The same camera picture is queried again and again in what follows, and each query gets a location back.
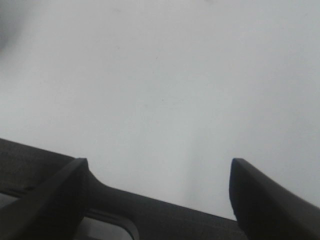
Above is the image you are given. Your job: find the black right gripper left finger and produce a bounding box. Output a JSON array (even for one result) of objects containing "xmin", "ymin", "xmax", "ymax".
[{"xmin": 0, "ymin": 158, "xmax": 88, "ymax": 240}]

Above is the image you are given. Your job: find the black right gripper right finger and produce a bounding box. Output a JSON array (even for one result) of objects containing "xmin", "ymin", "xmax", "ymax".
[{"xmin": 229, "ymin": 158, "xmax": 320, "ymax": 240}]

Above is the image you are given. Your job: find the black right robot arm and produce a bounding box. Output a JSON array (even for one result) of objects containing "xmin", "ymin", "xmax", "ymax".
[{"xmin": 0, "ymin": 139, "xmax": 320, "ymax": 240}]

